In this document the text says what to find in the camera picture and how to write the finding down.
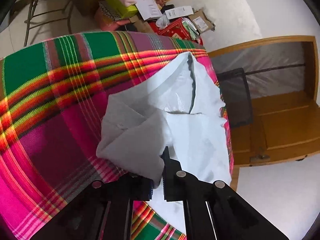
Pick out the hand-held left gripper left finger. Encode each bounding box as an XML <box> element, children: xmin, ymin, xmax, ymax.
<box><xmin>32</xmin><ymin>174</ymin><xmax>153</xmax><ymax>240</ymax></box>

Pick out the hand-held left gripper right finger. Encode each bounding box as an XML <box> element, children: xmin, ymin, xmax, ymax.
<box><xmin>161</xmin><ymin>146</ymin><xmax>289</xmax><ymax>240</ymax></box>

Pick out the light blue shirt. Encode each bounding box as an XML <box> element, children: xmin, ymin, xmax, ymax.
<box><xmin>96</xmin><ymin>51</ymin><xmax>232</xmax><ymax>233</ymax></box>

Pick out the black mesh chair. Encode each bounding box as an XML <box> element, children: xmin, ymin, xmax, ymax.
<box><xmin>216</xmin><ymin>67</ymin><xmax>253</xmax><ymax>128</ymax></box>

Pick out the pink green plaid blanket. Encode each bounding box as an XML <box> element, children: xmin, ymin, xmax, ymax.
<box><xmin>0</xmin><ymin>30</ymin><xmax>234</xmax><ymax>240</ymax></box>

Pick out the wooden door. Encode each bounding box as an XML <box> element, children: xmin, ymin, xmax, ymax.
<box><xmin>230</xmin><ymin>90</ymin><xmax>320</xmax><ymax>167</ymax></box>

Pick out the red box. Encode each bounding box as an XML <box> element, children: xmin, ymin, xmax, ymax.
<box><xmin>158</xmin><ymin>19</ymin><xmax>201</xmax><ymax>41</ymax></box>

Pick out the grey plastic door curtain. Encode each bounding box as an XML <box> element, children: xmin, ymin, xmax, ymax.
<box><xmin>211</xmin><ymin>41</ymin><xmax>307</xmax><ymax>100</ymax></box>

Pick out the small cardboard box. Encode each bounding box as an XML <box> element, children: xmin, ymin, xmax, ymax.
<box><xmin>188</xmin><ymin>9</ymin><xmax>216</xmax><ymax>33</ymax></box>

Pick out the white carton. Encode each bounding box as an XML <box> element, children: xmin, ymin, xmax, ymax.
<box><xmin>165</xmin><ymin>6</ymin><xmax>193</xmax><ymax>20</ymax></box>

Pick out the pink bag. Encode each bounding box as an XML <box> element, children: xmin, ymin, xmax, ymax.
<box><xmin>94</xmin><ymin>7</ymin><xmax>118</xmax><ymax>31</ymax></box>

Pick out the white open box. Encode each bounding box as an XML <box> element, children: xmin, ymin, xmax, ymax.
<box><xmin>132</xmin><ymin>0</ymin><xmax>163</xmax><ymax>21</ymax></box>

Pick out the checkered box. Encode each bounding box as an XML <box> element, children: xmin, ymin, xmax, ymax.
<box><xmin>98</xmin><ymin>1</ymin><xmax>121</xmax><ymax>22</ymax></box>

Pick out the green box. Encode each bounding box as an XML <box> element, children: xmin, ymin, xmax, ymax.
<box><xmin>105</xmin><ymin>0</ymin><xmax>138</xmax><ymax>20</ymax></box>

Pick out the large brown carton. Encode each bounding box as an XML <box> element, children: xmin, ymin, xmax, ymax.
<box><xmin>75</xmin><ymin>0</ymin><xmax>108</xmax><ymax>18</ymax></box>

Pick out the brass door handle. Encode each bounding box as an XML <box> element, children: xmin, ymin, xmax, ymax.
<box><xmin>249</xmin><ymin>147</ymin><xmax>271</xmax><ymax>163</ymax></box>

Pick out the wooden door frame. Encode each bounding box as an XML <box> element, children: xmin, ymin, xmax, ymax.
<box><xmin>207</xmin><ymin>35</ymin><xmax>317</xmax><ymax>100</ymax></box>

